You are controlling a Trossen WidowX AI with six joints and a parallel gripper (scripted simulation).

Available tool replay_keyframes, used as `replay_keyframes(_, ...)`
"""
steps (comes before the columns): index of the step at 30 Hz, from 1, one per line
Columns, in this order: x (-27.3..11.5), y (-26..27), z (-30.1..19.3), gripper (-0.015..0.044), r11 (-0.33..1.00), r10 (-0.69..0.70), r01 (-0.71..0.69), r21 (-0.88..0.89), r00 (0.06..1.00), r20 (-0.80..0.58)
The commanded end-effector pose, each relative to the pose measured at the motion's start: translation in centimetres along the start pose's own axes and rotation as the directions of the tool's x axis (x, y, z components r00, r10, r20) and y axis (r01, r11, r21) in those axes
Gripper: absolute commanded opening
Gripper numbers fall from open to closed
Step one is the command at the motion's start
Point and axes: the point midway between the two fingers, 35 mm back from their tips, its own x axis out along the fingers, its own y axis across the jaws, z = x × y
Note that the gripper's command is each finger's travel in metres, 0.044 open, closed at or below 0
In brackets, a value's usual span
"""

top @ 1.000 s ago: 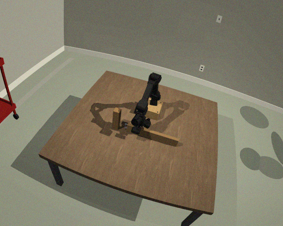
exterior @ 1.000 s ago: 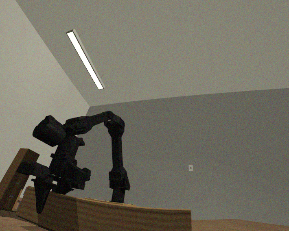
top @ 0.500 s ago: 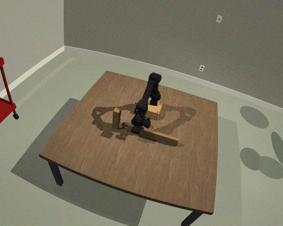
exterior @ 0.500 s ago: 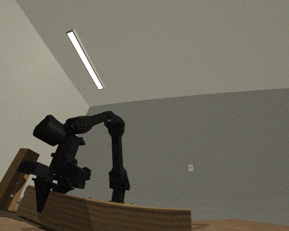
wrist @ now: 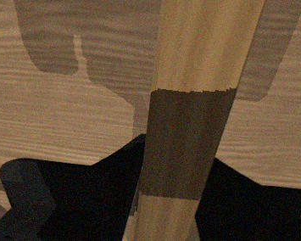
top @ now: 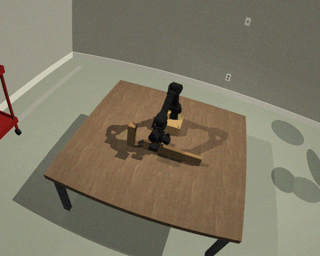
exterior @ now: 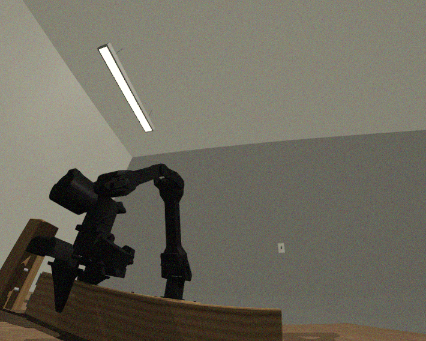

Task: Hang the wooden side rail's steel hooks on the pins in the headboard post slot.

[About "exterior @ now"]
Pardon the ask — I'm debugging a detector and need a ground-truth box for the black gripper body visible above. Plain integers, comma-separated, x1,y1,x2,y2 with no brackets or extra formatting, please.
25,219,127,278

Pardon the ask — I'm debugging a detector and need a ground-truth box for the dark brown wooden post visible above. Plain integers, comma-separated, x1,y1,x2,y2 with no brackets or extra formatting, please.
0,219,58,310

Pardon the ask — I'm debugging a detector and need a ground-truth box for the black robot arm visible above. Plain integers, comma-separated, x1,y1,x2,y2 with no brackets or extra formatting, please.
49,163,192,301

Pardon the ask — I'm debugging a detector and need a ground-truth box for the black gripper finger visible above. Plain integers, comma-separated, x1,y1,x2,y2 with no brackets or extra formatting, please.
77,271,110,285
48,261,83,313

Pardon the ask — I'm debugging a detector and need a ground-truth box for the brown wooden rail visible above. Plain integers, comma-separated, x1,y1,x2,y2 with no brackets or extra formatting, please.
25,272,283,341

